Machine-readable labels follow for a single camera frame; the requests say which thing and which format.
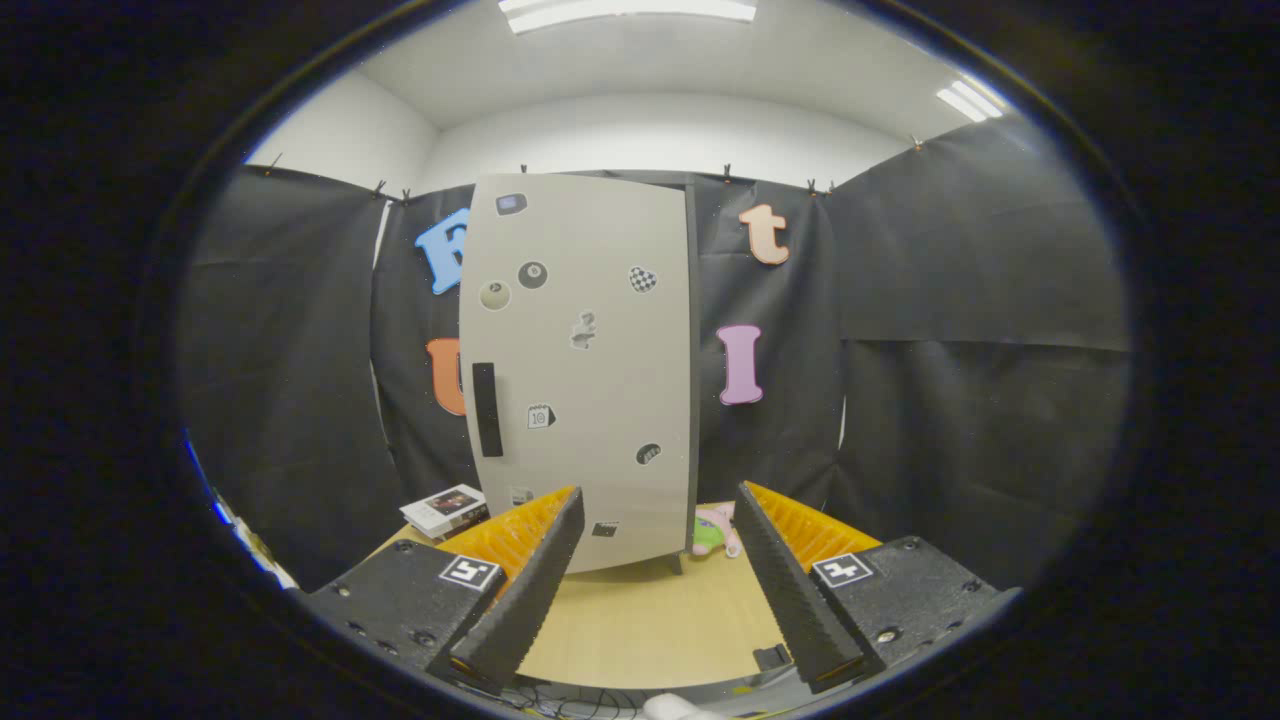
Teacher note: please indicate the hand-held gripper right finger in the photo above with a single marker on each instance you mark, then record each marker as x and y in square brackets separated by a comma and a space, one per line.
[795, 600]

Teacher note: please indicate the white book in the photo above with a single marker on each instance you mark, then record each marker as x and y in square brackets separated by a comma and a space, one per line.
[445, 505]

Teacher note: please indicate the white and blue printed item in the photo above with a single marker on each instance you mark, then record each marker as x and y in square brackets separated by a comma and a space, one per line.
[262, 555]

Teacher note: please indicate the white rounded object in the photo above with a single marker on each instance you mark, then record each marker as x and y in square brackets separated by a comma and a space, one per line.
[680, 708]

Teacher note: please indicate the black table clamp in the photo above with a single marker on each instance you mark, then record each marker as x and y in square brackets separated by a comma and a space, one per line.
[772, 658]

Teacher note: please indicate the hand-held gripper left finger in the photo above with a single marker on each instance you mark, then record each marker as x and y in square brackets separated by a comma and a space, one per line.
[530, 600]

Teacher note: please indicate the small ceiling light panel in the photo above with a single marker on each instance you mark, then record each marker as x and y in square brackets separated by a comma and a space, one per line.
[970, 100]

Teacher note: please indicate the black backdrop cloth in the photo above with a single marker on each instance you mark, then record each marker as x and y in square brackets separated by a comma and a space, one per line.
[950, 300]

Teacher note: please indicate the green and pink plush toy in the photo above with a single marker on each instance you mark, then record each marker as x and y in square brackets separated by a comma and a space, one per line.
[712, 535]

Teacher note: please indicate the long ceiling light panel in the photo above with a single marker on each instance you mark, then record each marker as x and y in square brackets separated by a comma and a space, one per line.
[630, 10]

